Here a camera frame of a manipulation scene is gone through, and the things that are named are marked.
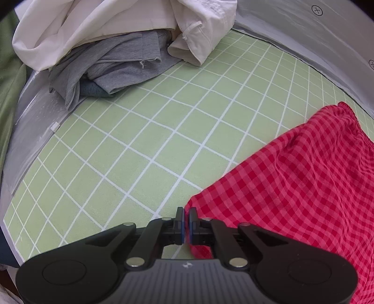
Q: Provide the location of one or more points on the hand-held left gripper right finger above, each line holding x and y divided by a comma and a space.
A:
190, 226

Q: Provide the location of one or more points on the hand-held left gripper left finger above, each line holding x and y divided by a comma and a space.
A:
181, 226

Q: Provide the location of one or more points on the red checkered cloth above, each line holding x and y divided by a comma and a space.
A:
292, 181

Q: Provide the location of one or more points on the green grid mat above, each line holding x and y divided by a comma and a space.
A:
181, 125

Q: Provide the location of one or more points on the dark teal garment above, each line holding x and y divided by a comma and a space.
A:
93, 89

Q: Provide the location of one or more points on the grey garment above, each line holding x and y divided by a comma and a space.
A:
117, 61

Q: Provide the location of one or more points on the white garment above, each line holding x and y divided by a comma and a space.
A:
117, 26

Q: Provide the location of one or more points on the green cloth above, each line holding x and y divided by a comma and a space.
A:
8, 87

